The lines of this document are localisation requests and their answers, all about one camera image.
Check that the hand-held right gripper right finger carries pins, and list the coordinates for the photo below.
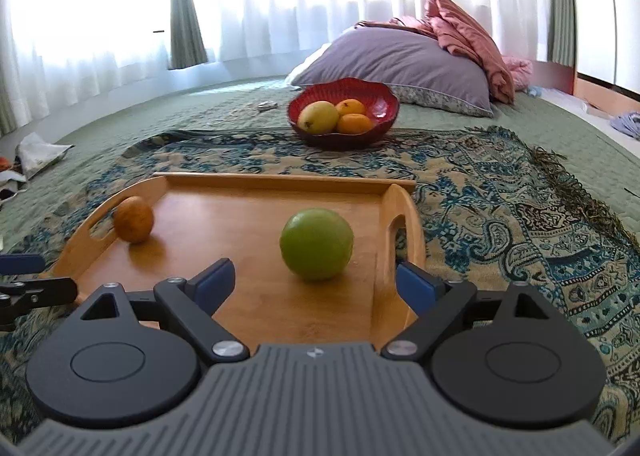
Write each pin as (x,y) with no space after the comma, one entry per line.
(412,283)

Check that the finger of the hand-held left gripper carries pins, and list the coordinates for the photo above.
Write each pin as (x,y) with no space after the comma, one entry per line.
(47,290)
(22,265)

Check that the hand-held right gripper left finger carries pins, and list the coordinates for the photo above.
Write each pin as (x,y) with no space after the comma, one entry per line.
(215,282)

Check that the wooden serving tray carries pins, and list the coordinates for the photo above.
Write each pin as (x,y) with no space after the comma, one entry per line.
(250,226)

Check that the green apple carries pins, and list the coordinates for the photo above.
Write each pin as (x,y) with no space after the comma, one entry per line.
(316,243)

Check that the white crumpled cloth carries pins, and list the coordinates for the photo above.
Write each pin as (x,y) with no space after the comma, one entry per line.
(11,179)

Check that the brown-orange round fruit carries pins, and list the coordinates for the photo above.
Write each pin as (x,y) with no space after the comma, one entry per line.
(134,225)

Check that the teal paisley fringed blanket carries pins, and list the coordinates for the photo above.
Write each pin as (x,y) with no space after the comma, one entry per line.
(500,216)

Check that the crumpled plastic bag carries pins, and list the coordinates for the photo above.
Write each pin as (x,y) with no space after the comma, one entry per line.
(42,154)

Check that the grey-green curtain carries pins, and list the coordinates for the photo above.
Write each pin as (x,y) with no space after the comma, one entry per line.
(187,11)
(6,101)
(561,11)

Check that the orange tangerine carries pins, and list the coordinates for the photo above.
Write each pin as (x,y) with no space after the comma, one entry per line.
(355,124)
(351,107)

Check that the red scalloped bowl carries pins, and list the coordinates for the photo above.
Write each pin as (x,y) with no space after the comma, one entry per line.
(386,108)

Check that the green quilted bedspread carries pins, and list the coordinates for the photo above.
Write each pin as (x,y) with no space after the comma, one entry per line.
(150,111)

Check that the yellow mango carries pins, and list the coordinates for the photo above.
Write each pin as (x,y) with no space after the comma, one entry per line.
(316,116)

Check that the purple pillow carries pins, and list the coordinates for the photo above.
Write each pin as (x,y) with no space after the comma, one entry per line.
(390,61)

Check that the white cloth under pillow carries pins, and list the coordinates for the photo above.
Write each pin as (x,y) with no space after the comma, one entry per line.
(300,69)

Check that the light pink fleece cloth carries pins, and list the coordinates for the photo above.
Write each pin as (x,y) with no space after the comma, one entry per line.
(517,70)

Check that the pink quilt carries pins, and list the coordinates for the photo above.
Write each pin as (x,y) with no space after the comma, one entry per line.
(465,31)

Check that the pale blue clothing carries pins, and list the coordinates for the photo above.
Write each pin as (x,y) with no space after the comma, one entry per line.
(627,125)

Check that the white wardrobe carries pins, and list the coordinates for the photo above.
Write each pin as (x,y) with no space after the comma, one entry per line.
(607,6)

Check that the wooden bed frame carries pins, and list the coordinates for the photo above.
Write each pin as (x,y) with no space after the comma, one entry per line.
(555,74)

